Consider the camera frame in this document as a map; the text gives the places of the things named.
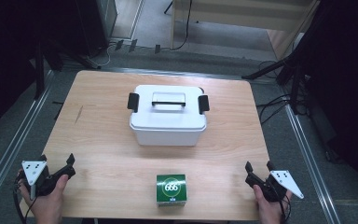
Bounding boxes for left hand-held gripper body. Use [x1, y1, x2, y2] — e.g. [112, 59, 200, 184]
[21, 160, 61, 200]

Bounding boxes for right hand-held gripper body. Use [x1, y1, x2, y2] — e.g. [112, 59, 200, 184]
[255, 170, 305, 203]

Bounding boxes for green cardboard box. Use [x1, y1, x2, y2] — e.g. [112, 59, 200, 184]
[156, 174, 188, 208]

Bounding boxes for white plastic storage box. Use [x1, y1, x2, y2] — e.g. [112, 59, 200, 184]
[130, 122, 208, 147]

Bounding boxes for white lid with black clips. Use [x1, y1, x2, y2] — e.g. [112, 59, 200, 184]
[127, 84, 211, 131]

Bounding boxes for person's right hand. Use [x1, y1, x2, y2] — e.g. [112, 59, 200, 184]
[253, 184, 293, 224]

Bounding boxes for person's left hand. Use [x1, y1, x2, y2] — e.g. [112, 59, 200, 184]
[18, 169, 70, 224]

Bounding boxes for black metal stand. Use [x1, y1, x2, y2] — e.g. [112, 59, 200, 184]
[32, 38, 102, 101]

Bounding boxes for black tripod stand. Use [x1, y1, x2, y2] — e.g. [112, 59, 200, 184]
[241, 50, 313, 116]

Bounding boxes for black cabinet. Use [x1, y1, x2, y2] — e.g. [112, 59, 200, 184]
[74, 0, 119, 58]

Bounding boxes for light wooden furniture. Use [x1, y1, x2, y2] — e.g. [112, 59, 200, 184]
[169, 0, 322, 61]

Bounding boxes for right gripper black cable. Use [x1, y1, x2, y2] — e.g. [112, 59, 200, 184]
[278, 190, 293, 224]

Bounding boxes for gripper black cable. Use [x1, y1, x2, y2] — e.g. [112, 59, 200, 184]
[12, 174, 34, 224]
[278, 190, 293, 224]

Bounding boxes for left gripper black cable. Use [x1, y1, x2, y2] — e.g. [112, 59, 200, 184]
[12, 174, 34, 224]

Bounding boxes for metal floor rail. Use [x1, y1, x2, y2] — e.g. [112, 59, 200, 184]
[283, 104, 342, 224]
[0, 69, 56, 217]

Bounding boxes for black floor cables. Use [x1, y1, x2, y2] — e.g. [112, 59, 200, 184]
[255, 60, 293, 126]

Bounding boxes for white floor cable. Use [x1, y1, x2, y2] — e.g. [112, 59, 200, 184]
[86, 42, 115, 68]

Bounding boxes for hanging black cable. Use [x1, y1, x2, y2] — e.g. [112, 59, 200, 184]
[170, 0, 194, 51]

